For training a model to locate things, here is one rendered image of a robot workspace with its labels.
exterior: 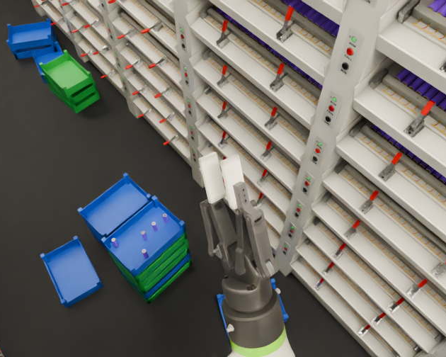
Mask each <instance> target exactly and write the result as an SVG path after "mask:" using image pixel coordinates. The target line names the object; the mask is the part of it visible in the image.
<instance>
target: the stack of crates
mask: <svg viewBox="0 0 446 357"><path fill-rule="evenodd" d="M123 176H124V177H123V178H122V179H121V180H119V181H118V182H117V183H116V184H114V185H113V186H112V187H110V188H109V189H108V190H107V191H106V192H104V193H103V194H101V195H100V196H98V197H97V199H95V200H94V201H92V202H91V203H89V204H88V205H87V206H86V207H85V208H83V209H82V208H79V209H78V211H79V213H80V215H81V216H82V218H83V219H84V222H85V223H86V224H87V226H88V228H89V229H90V231H91V232H92V234H93V236H94V237H95V238H96V239H97V240H98V241H99V242H100V243H101V245H102V246H103V247H104V248H105V246H104V245H103V243H102V241H101V239H102V238H104V237H105V238H107V237H109V236H110V235H111V234H112V233H114V231H115V230H117V229H118V228H119V227H120V226H122V225H123V224H124V223H126V222H127V221H128V220H129V219H130V218H131V217H132V216H134V215H135V214H136V213H138V212H139V211H140V210H141V209H142V208H143V207H144V206H146V205H147V204H148V203H150V202H151V201H152V199H151V195H150V194H147V193H146V192H145V191H143V190H142V189H141V188H140V187H139V186H138V185H137V184H136V183H135V182H134V181H133V180H132V179H131V178H130V177H129V176H128V174H127V173H124V174H123ZM105 249H106V248H105ZM106 250H107V249H106Z"/></svg>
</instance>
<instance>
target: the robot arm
mask: <svg viewBox="0 0 446 357"><path fill-rule="evenodd" d="M199 162H200V168H201V172H202V177H203V180H204V185H205V190H206V194H207V200H204V201H202V202H201V203H200V209H201V213H202V218H203V222H204V226H205V231H206V235H207V240H208V253H209V255H210V256H214V255H215V254H216V255H217V256H218V257H219V258H220V259H221V263H222V266H223V267H224V270H225V274H224V277H223V280H222V289H223V292H224V300H223V302H222V311H223V315H224V320H225V323H226V326H227V328H226V331H227V332H228V335H229V340H230V343H231V349H232V352H231V354H230V355H228V356H227V357H295V354H294V352H293V350H292V349H291V347H290V344H289V341H288V339H287V335H286V331H285V324H284V320H283V316H282V309H281V305H280V298H279V295H278V294H280V290H279V289H278V288H276V289H274V288H272V286H271V282H270V277H271V276H272V275H273V274H275V273H276V272H278V270H279V268H278V265H277V264H276V262H275V259H274V258H273V253H272V249H271V245H270V240H269V236H268V230H267V227H266V223H265V217H264V214H263V211H262V210H261V209H260V208H258V209H255V208H254V207H255V206H256V205H257V202H256V201H255V200H249V197H248V191H247V187H246V184H245V182H244V177H243V173H242V169H241V162H240V159H239V155H238V154H235V155H234V156H231V157H229V158H227V159H224V160H222V161H221V162H220V164H221V168H222V173H221V170H220V166H219V160H218V157H217V153H216V152H212V153H210V154H208V155H205V156H203V157H200V158H199ZM222 174H223V177H224V183H223V179H222ZM224 184H225V187H226V191H227V197H228V200H229V206H230V208H231V209H235V208H236V210H235V213H236V233H235V231H234V228H233V225H232V223H231V220H230V217H229V213H228V212H227V208H226V205H225V204H224V200H223V197H225V196H226V192H225V189H224ZM255 220H257V222H254V221H255Z"/></svg>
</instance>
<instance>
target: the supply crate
mask: <svg viewBox="0 0 446 357"><path fill-rule="evenodd" d="M151 199H152V201H151V202H150V203H148V204H147V205H146V206H144V207H143V208H142V209H141V210H140V211H139V212H137V213H136V214H135V215H134V216H132V217H131V218H130V219H129V220H128V221H127V222H126V223H124V224H123V225H122V226H120V227H119V228H118V229H117V230H115V231H114V233H112V234H111V235H110V236H109V237H107V238H105V237H104V238H102V239H101V241H102V243H103V245H104V246H105V248H106V249H107V250H108V251H109V252H110V253H111V254H112V255H113V256H114V257H115V258H116V259H117V260H118V261H119V262H120V263H121V264H122V265H123V266H124V267H125V268H126V269H127V271H128V272H129V273H130V274H131V275H132V276H133V277H134V278H135V277H136V276H137V275H138V274H139V273H140V272H142V271H143V270H144V269H145V268H146V267H147V266H148V265H149V264H150V263H151V262H152V261H153V260H154V259H156V258H157V257H158V256H159V255H160V254H161V253H162V252H163V251H165V250H166V249H167V248H168V247H169V246H170V245H172V244H173V243H174V242H175V241H176V240H177V238H179V237H180V236H181V235H182V234H183V233H184V232H186V228H185V223H184V221H182V220H181V221H180V220H179V219H178V218H177V217H176V216H175V215H174V214H173V213H171V212H170V211H169V210H168V209H167V208H166V207H165V206H163V205H162V204H161V203H160V202H159V201H158V199H157V197H156V196H155V195H154V196H153V197H152V198H151ZM165 213H166V214H167V217H168V223H167V224H166V223H165V222H164V218H163V214H165ZM152 222H155V223H156V226H157V229H158V230H157V231H156V232H155V231H154V230H153V227H152V225H151V223H152ZM142 231H145V232H146V235H147V240H146V241H144V239H143V237H142V234H141V232H142ZM112 238H115V239H116V241H117V242H118V244H119V247H117V248H116V247H115V246H114V244H113V243H112V241H111V239H112ZM143 249H146V251H147V254H148V258H147V259H145V258H144V256H143V254H142V250H143Z"/></svg>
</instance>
